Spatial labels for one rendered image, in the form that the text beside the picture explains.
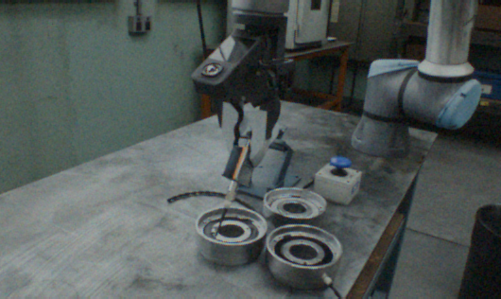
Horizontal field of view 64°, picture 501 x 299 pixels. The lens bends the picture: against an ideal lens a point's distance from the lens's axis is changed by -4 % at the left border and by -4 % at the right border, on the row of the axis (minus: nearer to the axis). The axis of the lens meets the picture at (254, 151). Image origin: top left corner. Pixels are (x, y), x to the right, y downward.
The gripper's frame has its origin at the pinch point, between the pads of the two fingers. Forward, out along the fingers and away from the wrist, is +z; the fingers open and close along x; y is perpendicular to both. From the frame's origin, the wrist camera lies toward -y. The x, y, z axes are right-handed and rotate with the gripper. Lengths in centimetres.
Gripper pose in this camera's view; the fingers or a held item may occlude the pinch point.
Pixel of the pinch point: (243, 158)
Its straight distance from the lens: 60.2
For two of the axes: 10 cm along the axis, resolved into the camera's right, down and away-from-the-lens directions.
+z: -0.7, 9.3, 3.6
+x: -8.7, -2.3, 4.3
